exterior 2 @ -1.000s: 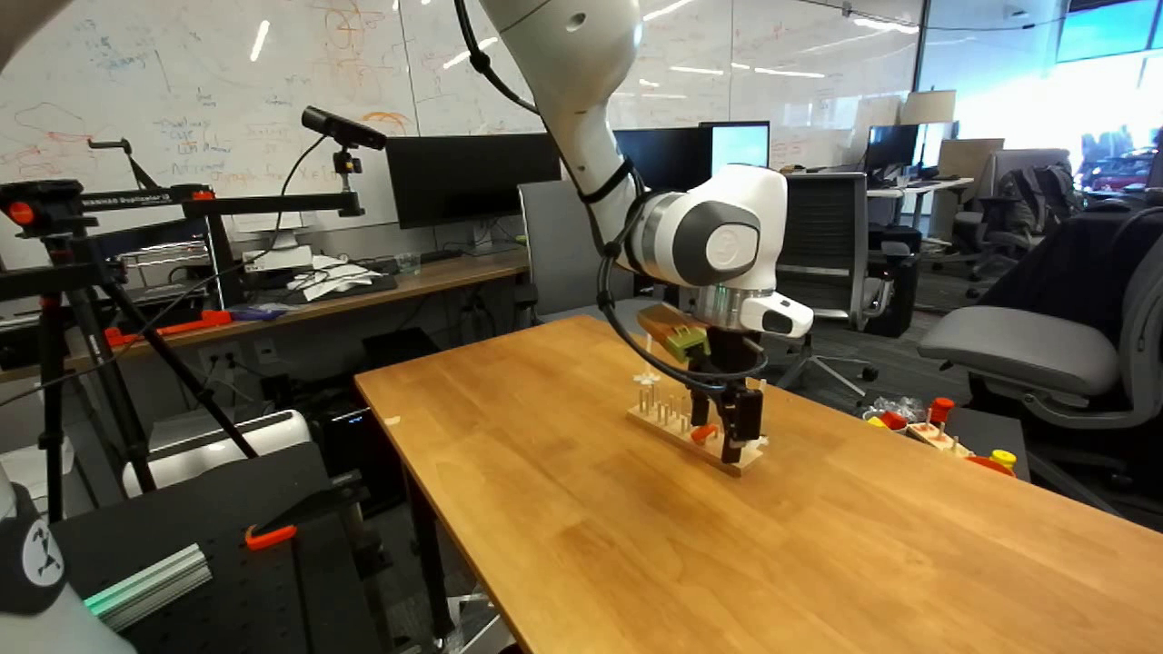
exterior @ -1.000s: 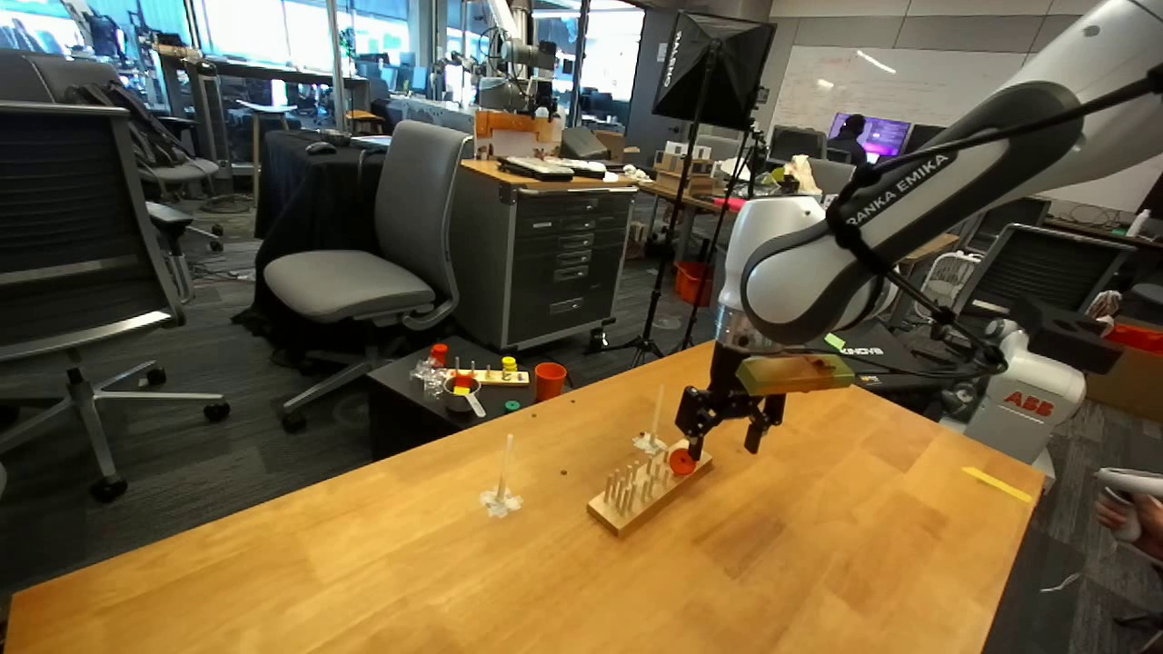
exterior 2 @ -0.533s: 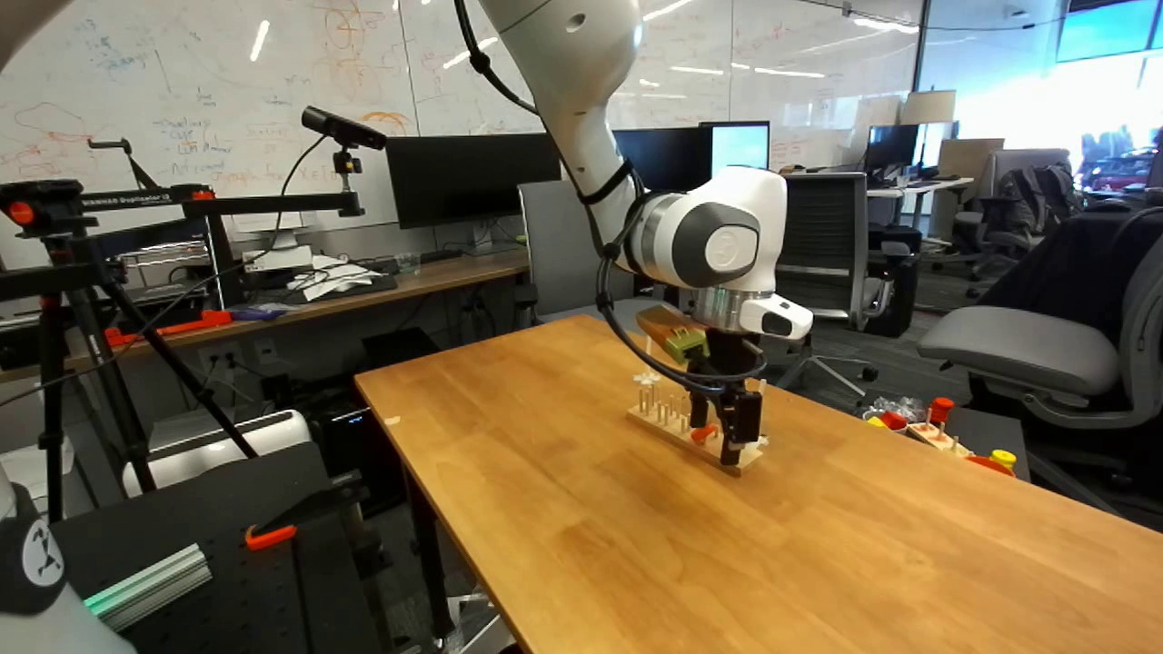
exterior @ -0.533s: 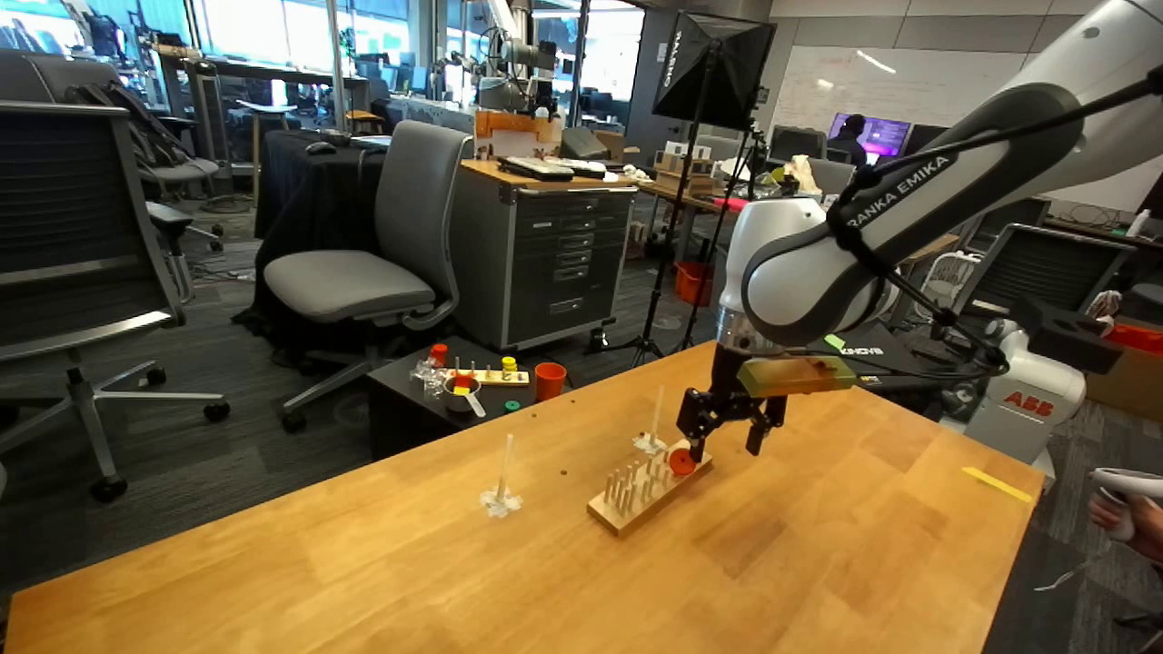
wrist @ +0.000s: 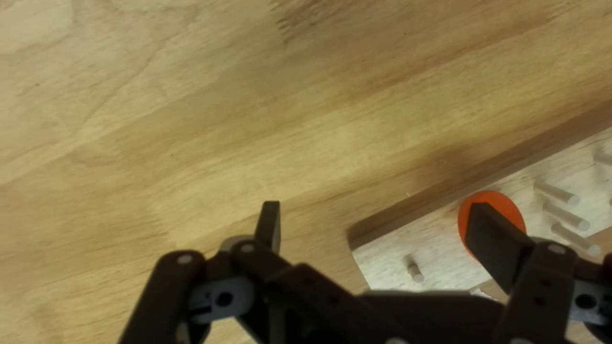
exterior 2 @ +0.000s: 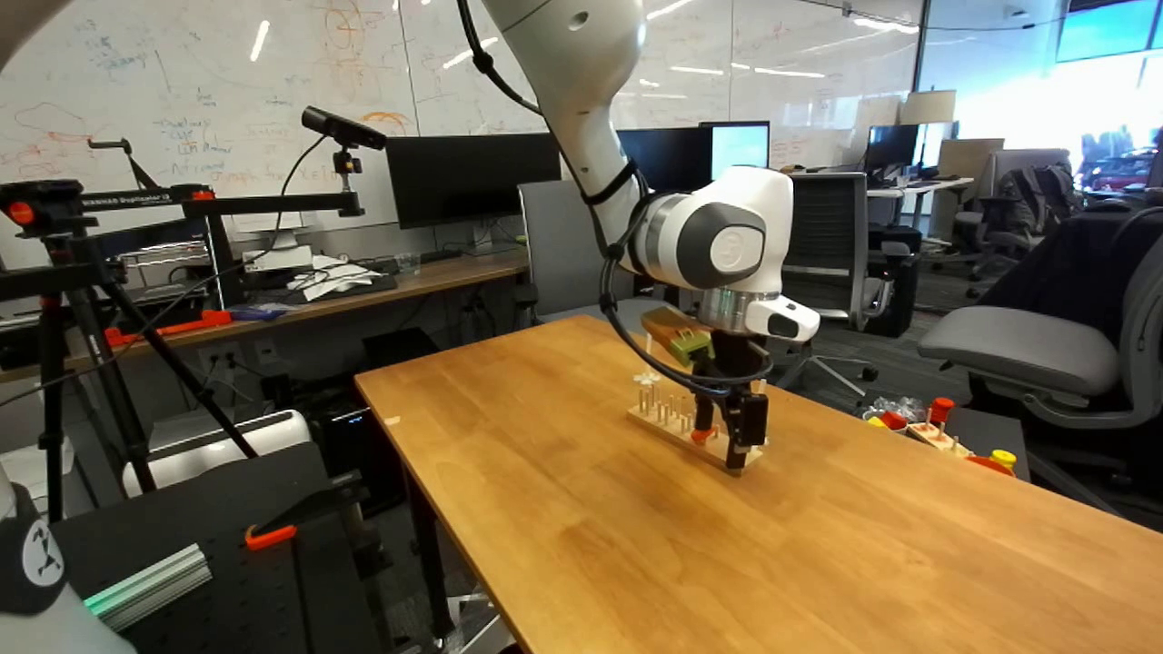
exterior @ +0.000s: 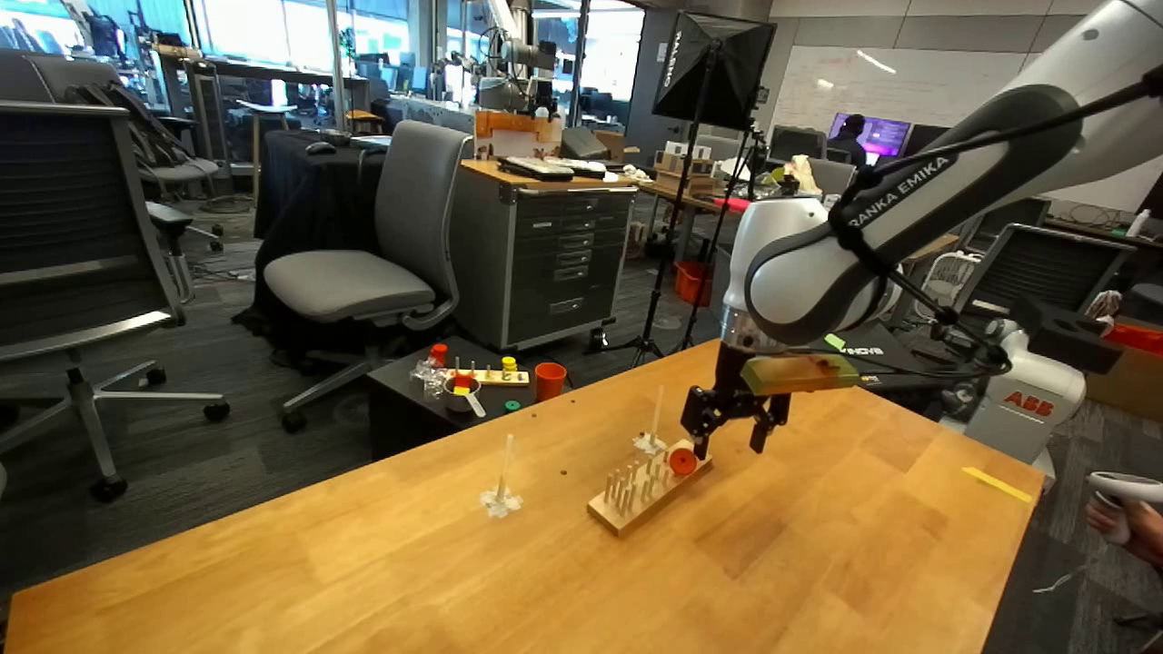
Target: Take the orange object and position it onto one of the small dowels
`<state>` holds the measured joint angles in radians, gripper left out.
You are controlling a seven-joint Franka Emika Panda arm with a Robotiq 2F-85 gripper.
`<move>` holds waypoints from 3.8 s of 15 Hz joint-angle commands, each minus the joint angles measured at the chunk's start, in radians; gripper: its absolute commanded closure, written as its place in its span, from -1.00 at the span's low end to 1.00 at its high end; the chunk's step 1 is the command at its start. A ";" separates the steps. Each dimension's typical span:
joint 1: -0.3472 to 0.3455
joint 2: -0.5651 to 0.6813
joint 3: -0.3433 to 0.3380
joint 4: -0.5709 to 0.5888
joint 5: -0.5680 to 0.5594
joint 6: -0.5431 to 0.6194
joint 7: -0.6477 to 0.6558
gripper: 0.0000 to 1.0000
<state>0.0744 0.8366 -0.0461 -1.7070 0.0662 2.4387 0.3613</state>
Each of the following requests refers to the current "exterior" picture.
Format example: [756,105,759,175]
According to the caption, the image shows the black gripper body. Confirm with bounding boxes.
[706,342,777,422]

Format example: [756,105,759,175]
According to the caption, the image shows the white ABB robot base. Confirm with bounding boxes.
[963,320,1091,469]

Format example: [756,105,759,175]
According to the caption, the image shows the wooden peg board with dowels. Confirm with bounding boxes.
[584,449,717,541]

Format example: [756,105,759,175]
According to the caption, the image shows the person's hand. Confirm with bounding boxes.
[1085,495,1163,575]

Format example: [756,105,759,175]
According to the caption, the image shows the red bucket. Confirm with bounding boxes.
[671,254,717,309]

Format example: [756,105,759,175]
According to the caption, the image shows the orange cup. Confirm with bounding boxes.
[529,361,570,404]

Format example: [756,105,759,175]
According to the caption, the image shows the wooden toy bar yellow blocks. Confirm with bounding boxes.
[465,353,535,393]

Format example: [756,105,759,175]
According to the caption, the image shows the grey rolling drawer cabinet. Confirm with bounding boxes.
[447,156,642,357]

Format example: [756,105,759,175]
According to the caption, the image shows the yellow tape strip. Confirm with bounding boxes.
[959,467,1034,510]

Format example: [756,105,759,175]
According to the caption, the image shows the red and white toy peg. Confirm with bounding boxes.
[447,372,492,422]

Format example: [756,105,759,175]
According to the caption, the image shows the clear plastic bag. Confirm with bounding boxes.
[406,357,454,399]

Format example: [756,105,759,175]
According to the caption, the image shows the monitor with purple screen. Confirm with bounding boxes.
[826,113,916,168]

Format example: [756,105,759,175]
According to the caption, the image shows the black softbox light on stand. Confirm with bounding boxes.
[636,10,777,361]

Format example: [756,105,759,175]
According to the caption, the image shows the black mesh office chair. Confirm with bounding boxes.
[0,97,231,506]
[965,220,1141,344]

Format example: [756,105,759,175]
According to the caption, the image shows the orange cardboard box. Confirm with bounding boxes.
[467,105,565,159]

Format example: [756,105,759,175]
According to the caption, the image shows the grey padded office chair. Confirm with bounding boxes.
[259,116,475,437]

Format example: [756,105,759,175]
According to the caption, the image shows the black draped cloth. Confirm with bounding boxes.
[235,129,391,265]

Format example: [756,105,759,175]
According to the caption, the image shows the yellowish wrist camera box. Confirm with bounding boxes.
[736,344,866,399]

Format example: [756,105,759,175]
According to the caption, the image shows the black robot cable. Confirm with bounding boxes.
[828,65,1163,374]

